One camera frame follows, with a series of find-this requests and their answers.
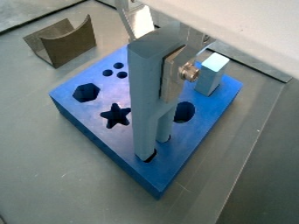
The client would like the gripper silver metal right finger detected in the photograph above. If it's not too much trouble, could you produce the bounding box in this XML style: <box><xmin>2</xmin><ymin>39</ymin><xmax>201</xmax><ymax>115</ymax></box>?
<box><xmin>161</xmin><ymin>23</ymin><xmax>215</xmax><ymax>103</ymax></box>

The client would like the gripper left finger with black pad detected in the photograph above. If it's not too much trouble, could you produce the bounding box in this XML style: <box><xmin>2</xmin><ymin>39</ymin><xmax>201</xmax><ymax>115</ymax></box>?
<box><xmin>115</xmin><ymin>0</ymin><xmax>155</xmax><ymax>41</ymax></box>

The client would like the light blue square-circle object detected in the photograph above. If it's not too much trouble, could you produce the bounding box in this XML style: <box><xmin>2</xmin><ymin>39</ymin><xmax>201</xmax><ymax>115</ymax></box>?
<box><xmin>126</xmin><ymin>22</ymin><xmax>187</xmax><ymax>163</ymax></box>

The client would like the black curved fixture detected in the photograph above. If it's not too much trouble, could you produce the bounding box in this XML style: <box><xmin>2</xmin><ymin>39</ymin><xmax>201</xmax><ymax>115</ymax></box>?
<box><xmin>23</xmin><ymin>16</ymin><xmax>96</xmax><ymax>68</ymax></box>

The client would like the blue foam shape board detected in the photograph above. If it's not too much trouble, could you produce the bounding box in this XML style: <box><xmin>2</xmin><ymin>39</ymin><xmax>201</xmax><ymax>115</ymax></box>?
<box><xmin>50</xmin><ymin>47</ymin><xmax>242</xmax><ymax>199</ymax></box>

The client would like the light blue rectangular block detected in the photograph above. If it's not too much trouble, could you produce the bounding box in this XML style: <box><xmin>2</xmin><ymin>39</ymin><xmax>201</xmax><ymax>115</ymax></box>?
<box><xmin>195</xmin><ymin>52</ymin><xmax>230</xmax><ymax>96</ymax></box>

